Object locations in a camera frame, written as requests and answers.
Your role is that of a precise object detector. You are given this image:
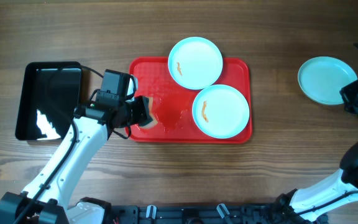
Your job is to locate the orange sponge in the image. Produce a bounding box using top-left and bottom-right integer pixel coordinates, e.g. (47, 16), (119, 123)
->
(138, 96), (158, 129)

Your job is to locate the light blue plate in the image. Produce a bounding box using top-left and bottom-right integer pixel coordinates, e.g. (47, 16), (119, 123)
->
(167, 37), (223, 90)
(298, 57), (357, 105)
(191, 84), (251, 139)

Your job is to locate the light blue plate back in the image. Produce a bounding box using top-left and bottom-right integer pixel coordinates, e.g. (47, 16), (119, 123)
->
(167, 37), (223, 90)

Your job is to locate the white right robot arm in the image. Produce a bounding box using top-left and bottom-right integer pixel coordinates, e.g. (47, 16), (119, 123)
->
(268, 141), (358, 223)

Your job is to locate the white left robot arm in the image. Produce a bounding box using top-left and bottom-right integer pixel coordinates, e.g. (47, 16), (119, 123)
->
(0, 70), (153, 223)

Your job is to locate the red plastic tray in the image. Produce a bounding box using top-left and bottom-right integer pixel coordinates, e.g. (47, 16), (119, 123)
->
(129, 57), (253, 144)

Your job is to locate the black water basin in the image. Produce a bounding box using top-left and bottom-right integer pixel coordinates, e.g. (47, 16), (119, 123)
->
(15, 62), (82, 141)

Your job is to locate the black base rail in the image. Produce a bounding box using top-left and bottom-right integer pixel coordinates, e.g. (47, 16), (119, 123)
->
(52, 203), (329, 224)

